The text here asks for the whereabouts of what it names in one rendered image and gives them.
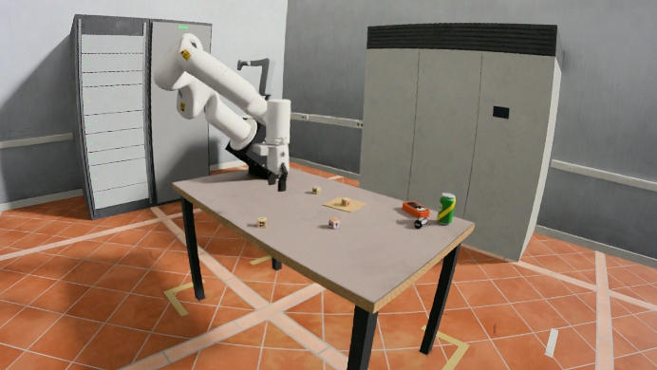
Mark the tan square mat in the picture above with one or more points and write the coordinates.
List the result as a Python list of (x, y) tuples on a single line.
[(336, 204)]

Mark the green soda can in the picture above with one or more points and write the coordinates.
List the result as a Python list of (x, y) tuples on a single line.
[(446, 209)]

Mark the orange digital multimeter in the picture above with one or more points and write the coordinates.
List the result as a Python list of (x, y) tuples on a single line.
[(415, 209)]

